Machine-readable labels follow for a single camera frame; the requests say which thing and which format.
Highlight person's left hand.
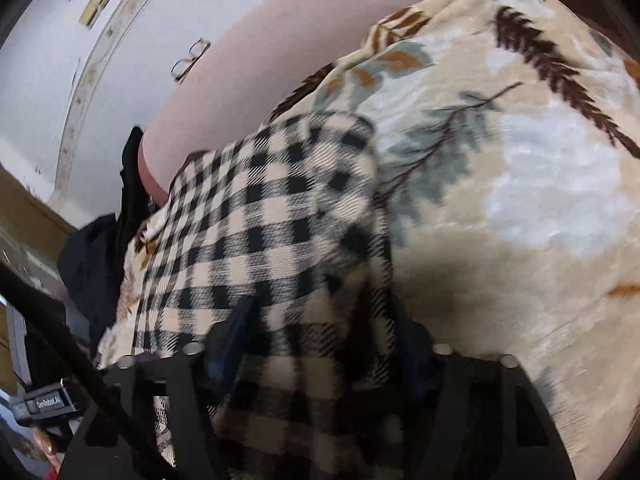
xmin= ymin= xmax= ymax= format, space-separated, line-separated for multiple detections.
xmin=31 ymin=429 xmax=67 ymax=470

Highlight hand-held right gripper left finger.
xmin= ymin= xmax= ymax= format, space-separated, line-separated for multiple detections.
xmin=65 ymin=299 xmax=262 ymax=480

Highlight black and beige checked shirt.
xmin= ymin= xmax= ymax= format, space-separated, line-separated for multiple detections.
xmin=132 ymin=112 xmax=443 ymax=480

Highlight wooden furniture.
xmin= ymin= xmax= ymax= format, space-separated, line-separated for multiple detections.
xmin=0 ymin=167 xmax=78 ymax=266

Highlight eyeglasses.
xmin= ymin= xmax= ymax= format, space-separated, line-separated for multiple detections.
xmin=170 ymin=37 xmax=212 ymax=85

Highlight brass wall plate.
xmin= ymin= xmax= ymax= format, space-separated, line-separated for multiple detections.
xmin=79 ymin=0 xmax=118 ymax=27

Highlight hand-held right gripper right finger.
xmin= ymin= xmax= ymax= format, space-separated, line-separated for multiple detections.
xmin=394 ymin=305 xmax=577 ymax=480

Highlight dark navy clothing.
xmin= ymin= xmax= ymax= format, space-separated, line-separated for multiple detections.
xmin=56 ymin=126 xmax=153 ymax=346

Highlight black cable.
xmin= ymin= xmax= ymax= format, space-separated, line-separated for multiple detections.
xmin=0 ymin=259 xmax=168 ymax=480

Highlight floral leaf print blanket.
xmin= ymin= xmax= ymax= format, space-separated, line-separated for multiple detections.
xmin=95 ymin=0 xmax=640 ymax=480

